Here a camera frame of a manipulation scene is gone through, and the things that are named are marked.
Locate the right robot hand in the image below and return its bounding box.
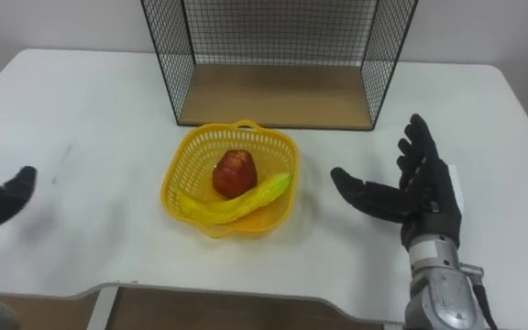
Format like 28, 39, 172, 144
329, 113, 466, 251

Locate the white desk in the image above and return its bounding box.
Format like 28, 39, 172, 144
0, 48, 528, 330

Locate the yellow plastic basket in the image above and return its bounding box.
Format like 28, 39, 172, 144
159, 119, 301, 239

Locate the yellow banana soft toy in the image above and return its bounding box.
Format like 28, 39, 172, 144
175, 171, 293, 226

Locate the red apple soft toy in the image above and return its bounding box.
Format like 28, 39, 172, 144
212, 148, 259, 200

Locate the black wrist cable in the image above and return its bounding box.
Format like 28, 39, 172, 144
459, 263, 499, 330

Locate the black wire mesh shelf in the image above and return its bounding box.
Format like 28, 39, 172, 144
139, 0, 420, 132

